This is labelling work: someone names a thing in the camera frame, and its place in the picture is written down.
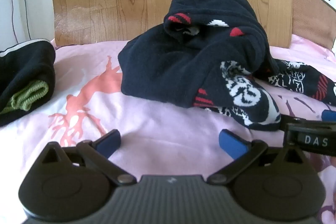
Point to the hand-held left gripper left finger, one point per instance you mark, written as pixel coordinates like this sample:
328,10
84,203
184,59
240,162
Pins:
109,141

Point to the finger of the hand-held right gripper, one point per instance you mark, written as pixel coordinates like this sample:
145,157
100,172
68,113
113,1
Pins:
329,116

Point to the pink printed bedsheet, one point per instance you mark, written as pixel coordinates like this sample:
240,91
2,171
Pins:
157,121

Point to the navy patterned knit garment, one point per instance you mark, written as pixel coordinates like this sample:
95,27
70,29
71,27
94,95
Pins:
168,71

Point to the green ribbed cloth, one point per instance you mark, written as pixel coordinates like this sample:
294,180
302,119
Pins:
29,94

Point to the black folded garment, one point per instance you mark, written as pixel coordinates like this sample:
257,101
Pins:
29,61

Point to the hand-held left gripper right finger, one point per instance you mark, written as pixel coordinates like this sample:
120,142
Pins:
232,144

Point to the brown cushion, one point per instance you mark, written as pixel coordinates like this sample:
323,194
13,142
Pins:
312,19

